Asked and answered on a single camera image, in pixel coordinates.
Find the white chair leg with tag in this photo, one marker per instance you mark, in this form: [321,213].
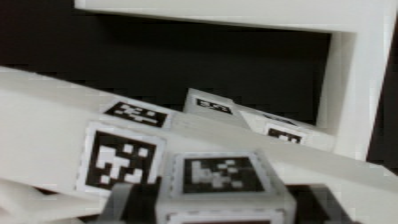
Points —
[289,130]

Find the white L-shaped fence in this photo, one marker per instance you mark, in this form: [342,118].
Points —
[357,20]

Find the white chair backrest part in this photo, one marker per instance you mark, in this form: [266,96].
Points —
[87,140]

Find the small white leg part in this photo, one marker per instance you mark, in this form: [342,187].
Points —
[214,107]

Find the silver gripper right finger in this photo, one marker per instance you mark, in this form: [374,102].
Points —
[319,207]

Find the white tagged cube front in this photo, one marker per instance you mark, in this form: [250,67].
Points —
[223,190]

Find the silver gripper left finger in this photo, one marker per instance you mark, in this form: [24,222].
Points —
[131,204]

